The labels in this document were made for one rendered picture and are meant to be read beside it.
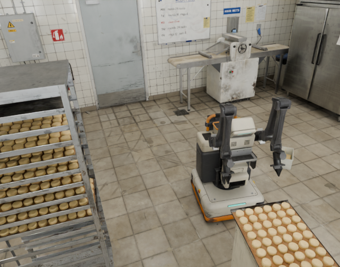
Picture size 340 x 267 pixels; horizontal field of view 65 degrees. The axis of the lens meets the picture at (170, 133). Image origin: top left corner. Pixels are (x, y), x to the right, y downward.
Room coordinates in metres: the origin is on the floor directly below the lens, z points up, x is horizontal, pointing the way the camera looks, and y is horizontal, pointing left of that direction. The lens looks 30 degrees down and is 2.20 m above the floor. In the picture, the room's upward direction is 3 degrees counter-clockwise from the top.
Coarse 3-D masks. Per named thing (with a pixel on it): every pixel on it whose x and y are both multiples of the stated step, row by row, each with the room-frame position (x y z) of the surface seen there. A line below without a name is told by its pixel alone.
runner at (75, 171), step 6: (78, 168) 1.17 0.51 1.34; (48, 174) 1.13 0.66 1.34; (54, 174) 1.13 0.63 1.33; (60, 174) 1.14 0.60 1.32; (66, 174) 1.15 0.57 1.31; (72, 174) 1.16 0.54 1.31; (24, 180) 1.10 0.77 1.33; (30, 180) 1.10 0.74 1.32; (36, 180) 1.11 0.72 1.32; (42, 180) 1.12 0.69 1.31; (0, 186) 1.06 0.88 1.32; (6, 186) 1.07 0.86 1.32; (12, 186) 1.08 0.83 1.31
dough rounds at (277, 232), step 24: (240, 216) 1.16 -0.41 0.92; (264, 216) 1.15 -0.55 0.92; (288, 216) 1.15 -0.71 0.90; (264, 240) 0.98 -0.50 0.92; (288, 240) 0.97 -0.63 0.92; (312, 240) 0.96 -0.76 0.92; (264, 264) 0.83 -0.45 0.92; (288, 264) 0.84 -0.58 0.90; (312, 264) 0.82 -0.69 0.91; (336, 264) 0.83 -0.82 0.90
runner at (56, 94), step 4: (52, 92) 1.16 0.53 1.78; (56, 92) 1.17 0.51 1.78; (24, 96) 1.13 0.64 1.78; (28, 96) 1.13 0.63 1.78; (32, 96) 1.14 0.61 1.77; (36, 96) 1.14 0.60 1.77; (40, 96) 1.15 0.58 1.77; (44, 96) 1.15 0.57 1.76; (48, 96) 1.16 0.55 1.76; (52, 96) 1.16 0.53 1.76; (56, 96) 1.17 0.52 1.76; (0, 100) 1.10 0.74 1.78; (4, 100) 1.11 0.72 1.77; (8, 100) 1.11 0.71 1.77; (12, 100) 1.12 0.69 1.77; (16, 100) 1.12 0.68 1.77; (20, 100) 1.12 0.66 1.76; (24, 100) 1.13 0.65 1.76; (28, 100) 1.13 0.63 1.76; (0, 104) 1.10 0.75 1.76
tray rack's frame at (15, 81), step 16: (32, 64) 1.54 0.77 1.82; (48, 64) 1.52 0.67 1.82; (64, 64) 1.50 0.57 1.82; (0, 80) 1.26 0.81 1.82; (16, 80) 1.25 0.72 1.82; (32, 80) 1.23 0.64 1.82; (48, 80) 1.22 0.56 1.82; (64, 80) 1.21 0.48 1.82; (0, 96) 1.08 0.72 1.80; (16, 96) 1.10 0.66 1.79; (32, 256) 1.42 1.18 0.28; (80, 256) 1.49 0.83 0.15; (112, 256) 1.48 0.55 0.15
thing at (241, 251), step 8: (240, 232) 1.12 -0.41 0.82; (240, 240) 1.10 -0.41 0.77; (240, 248) 1.09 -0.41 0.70; (248, 248) 1.01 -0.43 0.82; (232, 256) 1.19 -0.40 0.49; (240, 256) 1.08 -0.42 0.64; (248, 256) 0.99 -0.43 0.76; (232, 264) 1.17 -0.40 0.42; (240, 264) 1.06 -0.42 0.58; (248, 264) 0.98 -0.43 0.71; (256, 264) 0.90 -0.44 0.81
